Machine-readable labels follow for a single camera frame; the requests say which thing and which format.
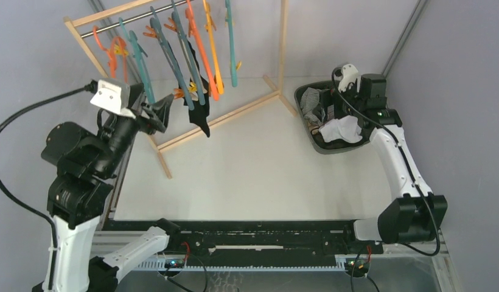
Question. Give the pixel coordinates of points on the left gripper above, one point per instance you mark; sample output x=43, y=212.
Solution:
x=160, y=110

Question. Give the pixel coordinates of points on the teal hanger front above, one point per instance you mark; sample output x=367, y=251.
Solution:
x=139, y=55

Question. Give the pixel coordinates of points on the teal hanger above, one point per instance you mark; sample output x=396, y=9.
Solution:
x=234, y=64
x=139, y=55
x=188, y=54

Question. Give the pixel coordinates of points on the orange clip hanger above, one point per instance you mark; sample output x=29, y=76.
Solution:
x=118, y=47

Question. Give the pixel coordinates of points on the slate blue clip hanger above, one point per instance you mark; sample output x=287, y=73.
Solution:
x=170, y=56

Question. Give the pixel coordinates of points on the white underwear black trim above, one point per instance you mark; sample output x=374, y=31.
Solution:
x=346, y=129

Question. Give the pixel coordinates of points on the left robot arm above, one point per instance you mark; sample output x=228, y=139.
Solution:
x=85, y=161

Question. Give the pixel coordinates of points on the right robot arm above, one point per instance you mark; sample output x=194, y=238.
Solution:
x=415, y=213

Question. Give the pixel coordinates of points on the black hanging underwear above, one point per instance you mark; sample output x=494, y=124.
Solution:
x=199, y=115

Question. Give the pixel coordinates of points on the teal hanger back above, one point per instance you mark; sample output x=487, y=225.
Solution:
x=234, y=64

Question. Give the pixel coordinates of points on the orange hanger on rack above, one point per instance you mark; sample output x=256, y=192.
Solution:
x=193, y=29

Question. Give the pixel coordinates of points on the yellow hanger on rack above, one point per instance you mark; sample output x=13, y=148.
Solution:
x=211, y=28

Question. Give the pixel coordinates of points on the dark green laundry basket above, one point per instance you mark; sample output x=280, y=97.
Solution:
x=322, y=147

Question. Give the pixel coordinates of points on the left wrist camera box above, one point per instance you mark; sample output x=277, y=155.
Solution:
x=113, y=95

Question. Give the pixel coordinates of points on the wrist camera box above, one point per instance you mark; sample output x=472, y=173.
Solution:
x=349, y=74
x=113, y=95

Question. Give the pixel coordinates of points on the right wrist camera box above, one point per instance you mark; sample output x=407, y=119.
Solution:
x=349, y=74

